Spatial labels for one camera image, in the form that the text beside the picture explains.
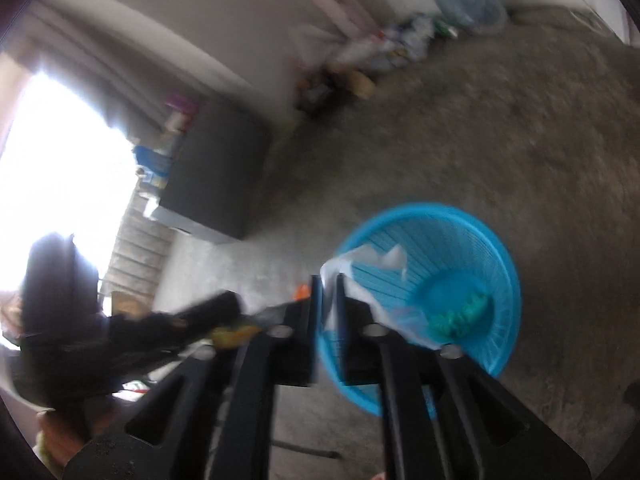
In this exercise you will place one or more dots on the pile of mixed litter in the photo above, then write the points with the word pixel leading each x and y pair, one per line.
pixel 360 55

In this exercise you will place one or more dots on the yellow wrapper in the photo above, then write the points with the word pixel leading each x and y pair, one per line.
pixel 232 335

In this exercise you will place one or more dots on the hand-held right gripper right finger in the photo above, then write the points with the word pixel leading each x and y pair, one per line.
pixel 341 320

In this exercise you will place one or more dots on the white bottle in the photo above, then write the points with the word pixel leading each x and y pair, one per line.
pixel 176 119

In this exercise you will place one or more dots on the grey corrugated fence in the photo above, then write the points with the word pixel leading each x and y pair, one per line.
pixel 140 252

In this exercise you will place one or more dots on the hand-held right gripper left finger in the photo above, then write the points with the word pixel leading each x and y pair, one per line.
pixel 314 320

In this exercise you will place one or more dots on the blue plastic basket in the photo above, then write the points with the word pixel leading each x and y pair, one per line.
pixel 450 240

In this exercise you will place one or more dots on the blue box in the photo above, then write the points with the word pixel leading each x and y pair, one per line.
pixel 151 161

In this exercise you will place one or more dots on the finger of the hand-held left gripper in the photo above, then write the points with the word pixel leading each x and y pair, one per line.
pixel 200 316

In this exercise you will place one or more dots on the grey cabinet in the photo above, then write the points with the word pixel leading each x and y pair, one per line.
pixel 220 170

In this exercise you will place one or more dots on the white plastic bag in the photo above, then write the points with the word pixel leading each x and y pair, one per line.
pixel 352 265

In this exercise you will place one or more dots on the green crumpled wrapper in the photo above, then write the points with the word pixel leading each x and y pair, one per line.
pixel 460 317

